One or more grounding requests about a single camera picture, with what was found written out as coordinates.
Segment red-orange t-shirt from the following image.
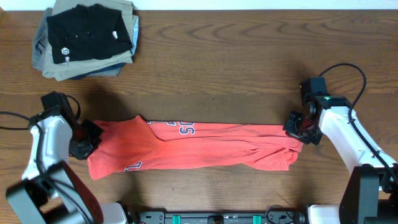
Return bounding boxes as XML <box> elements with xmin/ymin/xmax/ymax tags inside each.
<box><xmin>88</xmin><ymin>116</ymin><xmax>303</xmax><ymax>179</ymax></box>

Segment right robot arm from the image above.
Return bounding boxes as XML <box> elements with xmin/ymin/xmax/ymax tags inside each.
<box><xmin>283</xmin><ymin>77</ymin><xmax>397</xmax><ymax>223</ymax></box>

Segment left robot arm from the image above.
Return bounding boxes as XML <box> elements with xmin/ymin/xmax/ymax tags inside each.
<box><xmin>6</xmin><ymin>91</ymin><xmax>104</xmax><ymax>223</ymax></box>

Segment folded light blue garment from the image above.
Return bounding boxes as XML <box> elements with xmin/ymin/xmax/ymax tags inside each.
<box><xmin>131</xmin><ymin>15</ymin><xmax>139</xmax><ymax>55</ymax></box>

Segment folded grey garment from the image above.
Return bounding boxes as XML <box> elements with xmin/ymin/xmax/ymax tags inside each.
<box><xmin>32</xmin><ymin>7</ymin><xmax>53</xmax><ymax>72</ymax></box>

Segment right black camera cable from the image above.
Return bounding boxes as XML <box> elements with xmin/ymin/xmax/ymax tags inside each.
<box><xmin>318</xmin><ymin>62</ymin><xmax>398</xmax><ymax>184</ymax></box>

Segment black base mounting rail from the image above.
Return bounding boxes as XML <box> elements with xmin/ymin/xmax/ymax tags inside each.
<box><xmin>122</xmin><ymin>205</ymin><xmax>310</xmax><ymax>224</ymax></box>

